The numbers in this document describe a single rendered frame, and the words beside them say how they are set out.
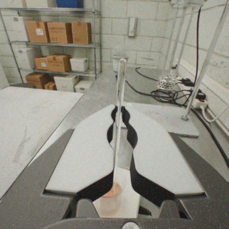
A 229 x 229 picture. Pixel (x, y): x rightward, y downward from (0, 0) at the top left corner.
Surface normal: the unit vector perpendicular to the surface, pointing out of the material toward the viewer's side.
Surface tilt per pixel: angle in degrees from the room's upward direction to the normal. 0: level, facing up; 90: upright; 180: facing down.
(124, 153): 0
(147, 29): 90
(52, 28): 90
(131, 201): 0
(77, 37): 89
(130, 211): 0
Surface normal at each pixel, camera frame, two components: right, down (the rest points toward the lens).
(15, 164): 0.04, -0.83
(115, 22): -0.14, 0.54
